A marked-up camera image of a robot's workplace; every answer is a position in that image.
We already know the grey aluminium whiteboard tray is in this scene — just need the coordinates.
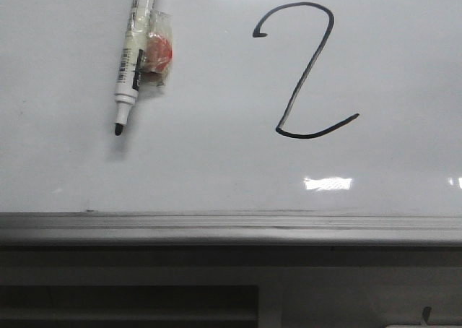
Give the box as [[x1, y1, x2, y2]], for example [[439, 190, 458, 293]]
[[1, 212, 461, 247]]

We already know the red magnet taped to marker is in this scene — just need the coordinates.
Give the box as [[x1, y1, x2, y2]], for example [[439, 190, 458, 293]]
[[141, 10, 173, 87]]

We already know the white black-tipped whiteboard marker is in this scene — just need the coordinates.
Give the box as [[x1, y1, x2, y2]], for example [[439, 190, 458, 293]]
[[115, 0, 156, 136]]

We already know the white glossy whiteboard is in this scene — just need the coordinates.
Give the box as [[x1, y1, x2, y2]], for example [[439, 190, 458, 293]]
[[1, 0, 461, 217]]

